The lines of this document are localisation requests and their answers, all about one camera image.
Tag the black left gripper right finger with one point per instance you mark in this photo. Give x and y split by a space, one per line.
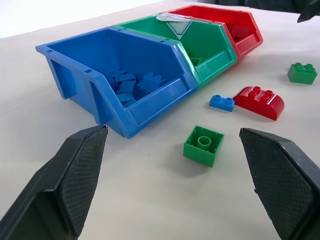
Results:
282 185

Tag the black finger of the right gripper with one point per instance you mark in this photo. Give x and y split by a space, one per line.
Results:
310 11

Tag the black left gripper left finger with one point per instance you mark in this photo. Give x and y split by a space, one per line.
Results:
55 190

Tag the green square building brick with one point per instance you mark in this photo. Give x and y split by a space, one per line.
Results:
201 152
301 75

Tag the red plastic storage bin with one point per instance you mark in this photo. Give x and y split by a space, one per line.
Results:
246 46

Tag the red curved building brick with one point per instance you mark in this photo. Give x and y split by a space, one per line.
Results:
260 102

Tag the small blue two-stud brick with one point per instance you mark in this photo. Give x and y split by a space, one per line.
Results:
221 102

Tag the green plastic storage bin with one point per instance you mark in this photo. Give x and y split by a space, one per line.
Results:
207 40

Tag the blue building brick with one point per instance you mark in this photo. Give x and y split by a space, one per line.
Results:
125 98
117 76
151 81
127 85

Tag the torn white triangle label sticker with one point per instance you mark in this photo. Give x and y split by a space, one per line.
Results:
180 28

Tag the blue plastic storage bin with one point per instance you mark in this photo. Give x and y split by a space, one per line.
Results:
105 52

